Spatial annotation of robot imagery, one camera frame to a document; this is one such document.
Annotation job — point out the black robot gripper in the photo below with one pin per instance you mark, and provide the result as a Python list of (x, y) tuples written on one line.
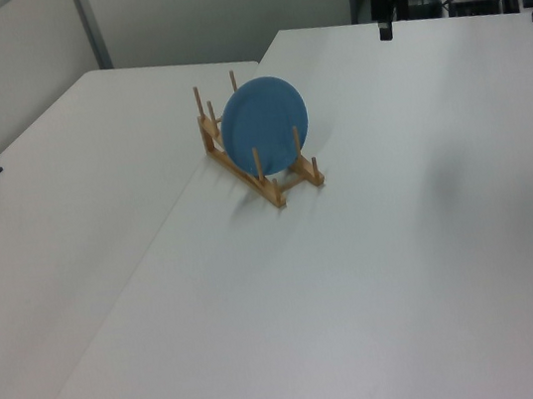
[(384, 2)]

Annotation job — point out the blue round plate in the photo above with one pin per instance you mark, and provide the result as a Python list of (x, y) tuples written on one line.
[(265, 124)]

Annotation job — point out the wooden plate rack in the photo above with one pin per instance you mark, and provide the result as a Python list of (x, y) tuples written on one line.
[(214, 142)]

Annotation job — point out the black electronics box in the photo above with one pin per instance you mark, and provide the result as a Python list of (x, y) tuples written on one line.
[(474, 1)]

